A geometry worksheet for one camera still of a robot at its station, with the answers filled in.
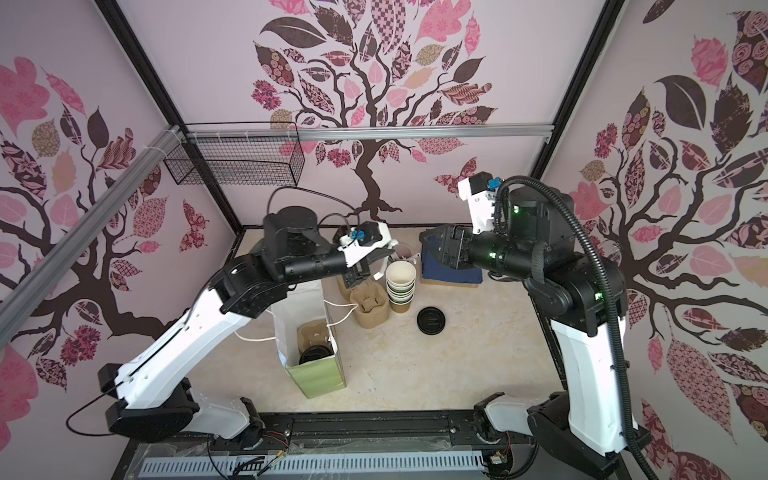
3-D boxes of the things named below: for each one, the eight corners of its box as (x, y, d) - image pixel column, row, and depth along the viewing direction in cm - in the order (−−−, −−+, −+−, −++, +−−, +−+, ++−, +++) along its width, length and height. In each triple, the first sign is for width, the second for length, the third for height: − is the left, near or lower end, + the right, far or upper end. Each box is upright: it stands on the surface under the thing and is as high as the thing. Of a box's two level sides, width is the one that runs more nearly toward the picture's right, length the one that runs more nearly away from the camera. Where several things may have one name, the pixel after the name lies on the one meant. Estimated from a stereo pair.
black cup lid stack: (425, 339, 91) (426, 335, 89) (412, 317, 96) (413, 313, 94) (448, 328, 93) (450, 324, 91) (435, 307, 98) (436, 303, 96)
